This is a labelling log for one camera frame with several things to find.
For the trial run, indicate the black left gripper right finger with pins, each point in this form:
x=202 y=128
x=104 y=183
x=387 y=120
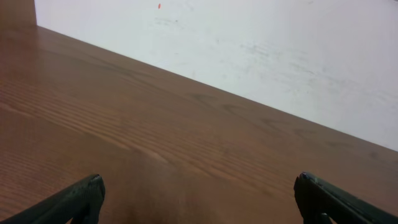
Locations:
x=321 y=202

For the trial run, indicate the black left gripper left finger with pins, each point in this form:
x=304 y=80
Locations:
x=81 y=202

